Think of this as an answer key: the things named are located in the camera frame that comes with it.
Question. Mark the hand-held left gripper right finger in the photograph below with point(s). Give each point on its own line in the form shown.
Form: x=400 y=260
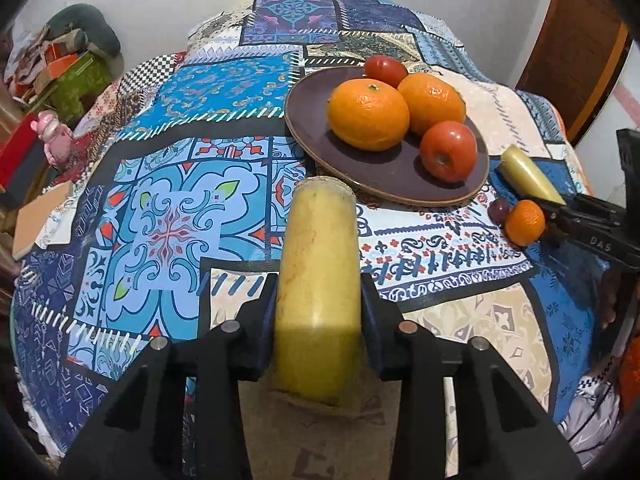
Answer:
x=372 y=330

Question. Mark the brown cardboard sheet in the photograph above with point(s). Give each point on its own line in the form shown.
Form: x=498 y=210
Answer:
x=42 y=220

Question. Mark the red tomato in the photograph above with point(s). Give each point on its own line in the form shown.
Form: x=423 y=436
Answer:
x=385 y=70
x=447 y=152

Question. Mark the dark grey box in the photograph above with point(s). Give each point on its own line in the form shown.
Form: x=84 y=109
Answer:
x=22 y=180

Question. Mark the grey-green long pillow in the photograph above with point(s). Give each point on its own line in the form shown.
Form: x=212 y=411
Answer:
x=92 y=25

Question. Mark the pile of crumpled clutter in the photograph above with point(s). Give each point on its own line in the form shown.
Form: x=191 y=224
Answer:
x=30 y=55

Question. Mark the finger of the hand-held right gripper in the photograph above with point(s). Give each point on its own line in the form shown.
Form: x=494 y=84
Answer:
x=629 y=160
x=585 y=210

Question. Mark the purple round plate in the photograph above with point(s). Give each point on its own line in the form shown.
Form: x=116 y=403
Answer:
x=320 y=145

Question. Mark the pink plush toy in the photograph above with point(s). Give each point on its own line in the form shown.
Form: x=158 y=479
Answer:
x=55 y=135

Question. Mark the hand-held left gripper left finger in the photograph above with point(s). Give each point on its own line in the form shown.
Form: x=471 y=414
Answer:
x=262 y=330

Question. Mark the small mandarin orange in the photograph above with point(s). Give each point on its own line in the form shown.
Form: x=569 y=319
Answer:
x=525 y=222

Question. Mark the orange flat box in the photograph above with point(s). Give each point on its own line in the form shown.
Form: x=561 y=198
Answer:
x=60 y=66

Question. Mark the brown wooden door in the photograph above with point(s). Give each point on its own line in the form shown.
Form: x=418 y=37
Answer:
x=575 y=50

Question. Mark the green cardboard box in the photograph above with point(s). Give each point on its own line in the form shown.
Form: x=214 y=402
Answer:
x=82 y=85

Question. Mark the person's right hand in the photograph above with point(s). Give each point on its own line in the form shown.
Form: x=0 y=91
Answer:
x=608 y=300

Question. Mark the red box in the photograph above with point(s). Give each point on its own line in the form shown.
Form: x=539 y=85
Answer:
x=20 y=142

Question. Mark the large orange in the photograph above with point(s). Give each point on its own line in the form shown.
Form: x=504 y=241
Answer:
x=367 y=115
x=435 y=100

